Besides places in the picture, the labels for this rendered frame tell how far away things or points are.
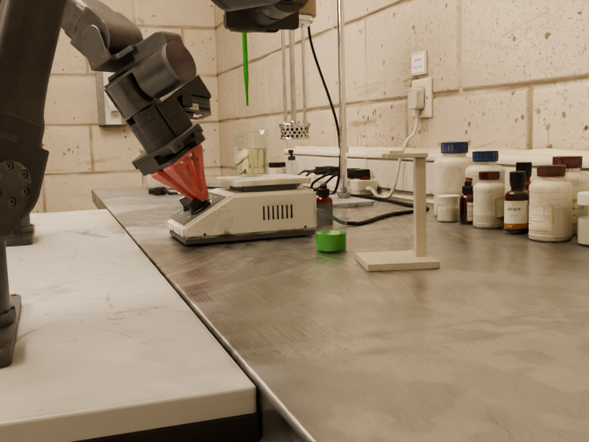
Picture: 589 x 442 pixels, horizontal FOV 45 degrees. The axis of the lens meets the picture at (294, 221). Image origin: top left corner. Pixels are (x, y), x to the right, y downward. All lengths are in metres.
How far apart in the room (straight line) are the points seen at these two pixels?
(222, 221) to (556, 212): 0.45
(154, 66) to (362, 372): 0.59
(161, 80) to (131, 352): 0.50
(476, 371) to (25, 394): 0.27
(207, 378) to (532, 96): 0.97
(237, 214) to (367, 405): 0.63
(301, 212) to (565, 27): 0.53
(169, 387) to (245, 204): 0.59
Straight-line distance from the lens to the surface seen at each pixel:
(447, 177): 1.24
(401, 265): 0.78
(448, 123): 1.53
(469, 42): 1.47
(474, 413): 0.40
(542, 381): 0.45
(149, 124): 0.98
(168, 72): 0.93
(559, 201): 0.98
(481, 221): 1.11
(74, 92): 3.46
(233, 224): 1.00
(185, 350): 0.51
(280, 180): 1.02
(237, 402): 0.44
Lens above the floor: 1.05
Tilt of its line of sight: 7 degrees down
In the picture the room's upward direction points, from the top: 2 degrees counter-clockwise
